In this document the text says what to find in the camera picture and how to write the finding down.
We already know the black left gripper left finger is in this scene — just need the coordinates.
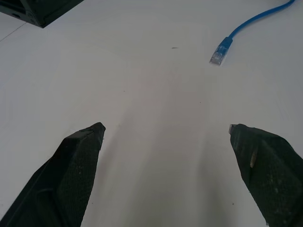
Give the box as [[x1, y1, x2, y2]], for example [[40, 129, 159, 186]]
[[0, 122, 107, 227]]

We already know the blue ethernet cable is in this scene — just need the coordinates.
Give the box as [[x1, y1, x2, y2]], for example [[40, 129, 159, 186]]
[[209, 0, 297, 66]]

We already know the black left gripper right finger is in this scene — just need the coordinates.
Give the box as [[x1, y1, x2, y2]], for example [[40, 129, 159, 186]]
[[228, 123, 303, 227]]

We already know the black device box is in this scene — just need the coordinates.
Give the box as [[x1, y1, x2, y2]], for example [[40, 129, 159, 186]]
[[0, 0, 85, 29]]

